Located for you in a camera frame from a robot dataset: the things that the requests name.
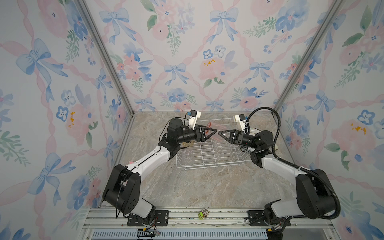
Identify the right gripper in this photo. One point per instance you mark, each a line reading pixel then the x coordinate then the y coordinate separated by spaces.
pixel 236 138

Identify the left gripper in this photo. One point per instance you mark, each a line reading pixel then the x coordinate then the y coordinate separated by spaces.
pixel 200 137

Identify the white plate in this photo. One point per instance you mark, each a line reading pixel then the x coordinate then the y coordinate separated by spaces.
pixel 258 132

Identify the yellow glass cup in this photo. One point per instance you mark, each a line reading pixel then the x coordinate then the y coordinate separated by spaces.
pixel 185 145

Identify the clear glass cup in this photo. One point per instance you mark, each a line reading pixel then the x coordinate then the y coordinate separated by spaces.
pixel 188 156

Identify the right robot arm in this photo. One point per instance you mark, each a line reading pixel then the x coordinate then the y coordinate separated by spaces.
pixel 315 196

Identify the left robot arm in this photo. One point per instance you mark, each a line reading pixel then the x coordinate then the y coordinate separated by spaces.
pixel 124 185

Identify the green yellow toy car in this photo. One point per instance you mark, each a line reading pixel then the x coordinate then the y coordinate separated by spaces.
pixel 203 214

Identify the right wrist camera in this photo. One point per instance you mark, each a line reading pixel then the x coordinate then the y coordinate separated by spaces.
pixel 240 121

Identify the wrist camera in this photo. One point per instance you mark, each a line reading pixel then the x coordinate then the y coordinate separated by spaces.
pixel 193 115
pixel 240 121

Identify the white wire dish rack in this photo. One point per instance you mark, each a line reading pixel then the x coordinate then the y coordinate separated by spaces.
pixel 212 154

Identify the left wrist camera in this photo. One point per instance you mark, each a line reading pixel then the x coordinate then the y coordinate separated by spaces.
pixel 193 115

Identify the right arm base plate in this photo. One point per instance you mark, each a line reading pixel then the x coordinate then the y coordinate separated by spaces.
pixel 257 218

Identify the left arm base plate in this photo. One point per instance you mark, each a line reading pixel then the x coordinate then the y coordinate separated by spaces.
pixel 158 218

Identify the left aluminium corner post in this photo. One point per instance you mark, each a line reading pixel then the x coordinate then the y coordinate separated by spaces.
pixel 95 34

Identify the aluminium corner post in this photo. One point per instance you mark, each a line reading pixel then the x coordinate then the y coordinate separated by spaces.
pixel 95 34
pixel 320 33

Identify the aluminium front rail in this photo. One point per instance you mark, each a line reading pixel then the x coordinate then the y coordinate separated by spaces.
pixel 184 224

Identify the right aluminium corner post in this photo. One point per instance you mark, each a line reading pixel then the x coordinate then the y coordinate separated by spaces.
pixel 320 33

